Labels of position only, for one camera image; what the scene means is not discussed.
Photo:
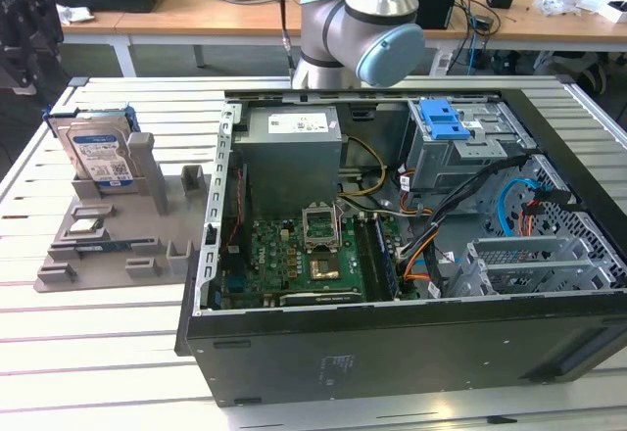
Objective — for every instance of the blue plastic bay carrier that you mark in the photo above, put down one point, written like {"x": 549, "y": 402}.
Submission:
{"x": 443, "y": 120}

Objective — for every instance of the wooden desk white frame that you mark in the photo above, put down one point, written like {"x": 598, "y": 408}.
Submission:
{"x": 171, "y": 19}
{"x": 539, "y": 29}

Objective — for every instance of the black open PC case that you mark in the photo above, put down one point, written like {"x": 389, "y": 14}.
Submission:
{"x": 392, "y": 352}

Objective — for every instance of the grey metal drive cage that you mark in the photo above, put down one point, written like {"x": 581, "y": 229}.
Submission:
{"x": 441, "y": 161}

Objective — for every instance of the crumpled white paper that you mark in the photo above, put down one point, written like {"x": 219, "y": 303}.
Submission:
{"x": 78, "y": 14}

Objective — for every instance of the grey power supply unit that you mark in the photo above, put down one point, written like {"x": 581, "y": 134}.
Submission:
{"x": 289, "y": 166}

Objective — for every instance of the silver CPU chip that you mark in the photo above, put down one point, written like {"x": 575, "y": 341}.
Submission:
{"x": 83, "y": 226}

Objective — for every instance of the grey slotted disk bay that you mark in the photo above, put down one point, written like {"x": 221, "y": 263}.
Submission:
{"x": 519, "y": 250}

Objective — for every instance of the small white box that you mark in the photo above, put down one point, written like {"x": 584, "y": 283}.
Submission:
{"x": 617, "y": 12}

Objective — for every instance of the CPU socket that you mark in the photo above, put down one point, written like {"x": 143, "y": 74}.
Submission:
{"x": 324, "y": 268}

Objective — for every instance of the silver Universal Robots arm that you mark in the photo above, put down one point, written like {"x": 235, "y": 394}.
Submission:
{"x": 362, "y": 24}

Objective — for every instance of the grey plastic parts rack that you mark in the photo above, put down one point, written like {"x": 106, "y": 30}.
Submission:
{"x": 122, "y": 215}

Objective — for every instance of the dark blue RAM stick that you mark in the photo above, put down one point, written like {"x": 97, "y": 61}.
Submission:
{"x": 112, "y": 245}

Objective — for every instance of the black computer tower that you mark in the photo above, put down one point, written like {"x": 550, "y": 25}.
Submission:
{"x": 441, "y": 0}

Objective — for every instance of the black graphics card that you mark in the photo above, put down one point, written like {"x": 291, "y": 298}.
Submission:
{"x": 321, "y": 298}

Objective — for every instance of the black RAM slot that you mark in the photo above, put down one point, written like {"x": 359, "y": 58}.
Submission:
{"x": 366, "y": 254}

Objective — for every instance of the green motherboard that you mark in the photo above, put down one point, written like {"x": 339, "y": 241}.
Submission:
{"x": 274, "y": 254}

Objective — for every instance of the hard disk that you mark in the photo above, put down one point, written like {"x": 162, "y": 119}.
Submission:
{"x": 98, "y": 152}

